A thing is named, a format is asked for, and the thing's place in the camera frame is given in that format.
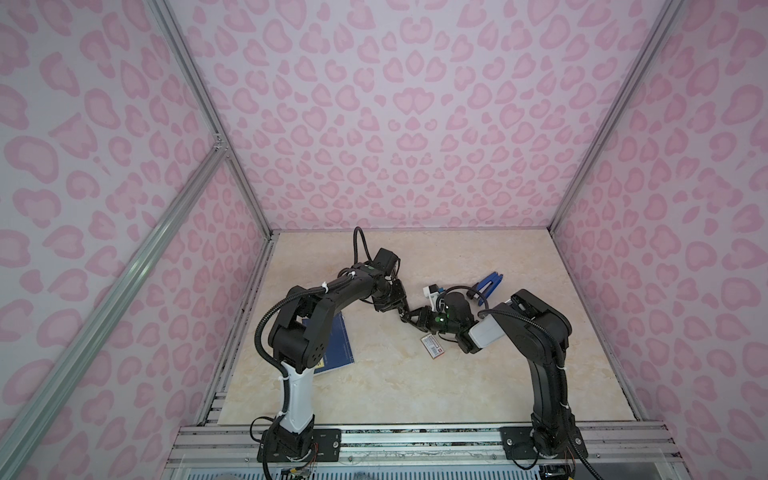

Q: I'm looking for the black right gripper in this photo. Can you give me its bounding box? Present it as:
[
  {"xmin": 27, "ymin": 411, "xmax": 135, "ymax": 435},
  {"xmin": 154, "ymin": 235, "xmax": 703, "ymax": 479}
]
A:
[{"xmin": 402, "ymin": 307, "xmax": 462, "ymax": 336}]

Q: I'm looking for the red white staple box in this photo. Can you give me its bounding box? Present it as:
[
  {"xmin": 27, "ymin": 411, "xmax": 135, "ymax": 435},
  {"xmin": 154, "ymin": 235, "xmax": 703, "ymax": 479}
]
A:
[{"xmin": 420, "ymin": 334, "xmax": 445, "ymax": 359}]

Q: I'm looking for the blue stapler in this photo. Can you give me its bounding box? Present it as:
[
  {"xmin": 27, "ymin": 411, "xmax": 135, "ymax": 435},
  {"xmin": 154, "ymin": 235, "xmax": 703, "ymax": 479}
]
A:
[{"xmin": 473, "ymin": 271, "xmax": 503, "ymax": 300}]

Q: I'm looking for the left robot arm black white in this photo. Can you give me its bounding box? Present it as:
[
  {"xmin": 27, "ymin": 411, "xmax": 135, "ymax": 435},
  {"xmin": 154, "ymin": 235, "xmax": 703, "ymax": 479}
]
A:
[{"xmin": 254, "ymin": 260, "xmax": 408, "ymax": 435}]

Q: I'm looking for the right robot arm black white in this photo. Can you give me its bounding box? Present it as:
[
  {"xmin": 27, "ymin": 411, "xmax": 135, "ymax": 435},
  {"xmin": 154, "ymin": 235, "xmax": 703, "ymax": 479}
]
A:
[{"xmin": 396, "ymin": 286, "xmax": 578, "ymax": 458}]

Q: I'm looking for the blue notebook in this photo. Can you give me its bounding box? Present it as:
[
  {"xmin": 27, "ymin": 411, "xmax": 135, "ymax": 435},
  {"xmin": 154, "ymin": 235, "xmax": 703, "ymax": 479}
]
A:
[{"xmin": 307, "ymin": 313, "xmax": 354, "ymax": 375}]

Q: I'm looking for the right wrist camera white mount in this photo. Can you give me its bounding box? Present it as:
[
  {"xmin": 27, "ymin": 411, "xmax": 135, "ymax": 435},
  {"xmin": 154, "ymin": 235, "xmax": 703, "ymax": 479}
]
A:
[{"xmin": 423, "ymin": 284, "xmax": 444, "ymax": 308}]

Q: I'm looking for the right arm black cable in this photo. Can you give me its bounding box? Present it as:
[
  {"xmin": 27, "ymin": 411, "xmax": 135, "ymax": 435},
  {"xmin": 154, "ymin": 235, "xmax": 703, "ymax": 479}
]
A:
[{"xmin": 434, "ymin": 284, "xmax": 589, "ymax": 480}]

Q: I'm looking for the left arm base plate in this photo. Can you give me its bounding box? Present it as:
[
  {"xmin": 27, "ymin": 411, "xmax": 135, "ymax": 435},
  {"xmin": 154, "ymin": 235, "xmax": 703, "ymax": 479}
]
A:
[{"xmin": 257, "ymin": 426, "xmax": 342, "ymax": 463}]

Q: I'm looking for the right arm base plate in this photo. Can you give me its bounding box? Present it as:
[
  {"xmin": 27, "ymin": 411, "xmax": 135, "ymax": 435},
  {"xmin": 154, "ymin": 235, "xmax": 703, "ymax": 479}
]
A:
[{"xmin": 499, "ymin": 426, "xmax": 589, "ymax": 461}]

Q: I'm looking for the aluminium front rail frame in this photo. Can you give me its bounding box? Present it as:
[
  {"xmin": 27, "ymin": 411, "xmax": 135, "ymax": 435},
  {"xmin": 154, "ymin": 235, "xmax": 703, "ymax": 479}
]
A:
[{"xmin": 161, "ymin": 419, "xmax": 691, "ymax": 480}]

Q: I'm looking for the aluminium corner frame post left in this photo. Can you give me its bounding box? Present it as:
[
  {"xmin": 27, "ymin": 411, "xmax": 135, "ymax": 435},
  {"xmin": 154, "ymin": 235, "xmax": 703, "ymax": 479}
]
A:
[{"xmin": 146, "ymin": 0, "xmax": 273, "ymax": 239}]

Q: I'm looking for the aluminium corner frame post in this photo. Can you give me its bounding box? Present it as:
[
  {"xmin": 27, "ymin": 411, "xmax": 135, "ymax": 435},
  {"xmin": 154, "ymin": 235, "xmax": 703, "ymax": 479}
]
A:
[
  {"xmin": 146, "ymin": 0, "xmax": 273, "ymax": 239},
  {"xmin": 547, "ymin": 0, "xmax": 687, "ymax": 237}
]

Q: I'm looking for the aluminium corner frame post right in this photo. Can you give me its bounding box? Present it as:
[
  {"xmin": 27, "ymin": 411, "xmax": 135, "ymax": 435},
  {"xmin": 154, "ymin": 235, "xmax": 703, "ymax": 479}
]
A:
[{"xmin": 547, "ymin": 0, "xmax": 687, "ymax": 237}]

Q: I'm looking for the aluminium diagonal frame bar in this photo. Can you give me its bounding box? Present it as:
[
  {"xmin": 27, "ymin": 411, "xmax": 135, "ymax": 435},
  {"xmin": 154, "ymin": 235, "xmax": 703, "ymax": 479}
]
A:
[{"xmin": 1, "ymin": 146, "xmax": 226, "ymax": 479}]

